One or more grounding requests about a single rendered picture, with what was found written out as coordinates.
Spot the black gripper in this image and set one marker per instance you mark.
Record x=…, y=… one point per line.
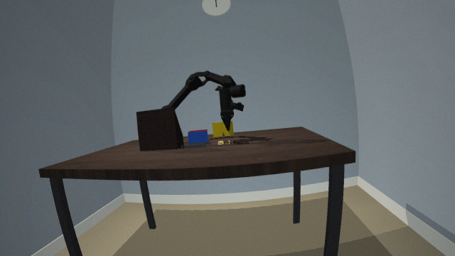
x=226, y=113

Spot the yellow notched board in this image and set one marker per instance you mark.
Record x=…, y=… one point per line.
x=219, y=128

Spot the blue board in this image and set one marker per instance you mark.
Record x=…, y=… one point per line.
x=195, y=137

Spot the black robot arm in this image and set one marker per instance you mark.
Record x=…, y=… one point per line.
x=229, y=88

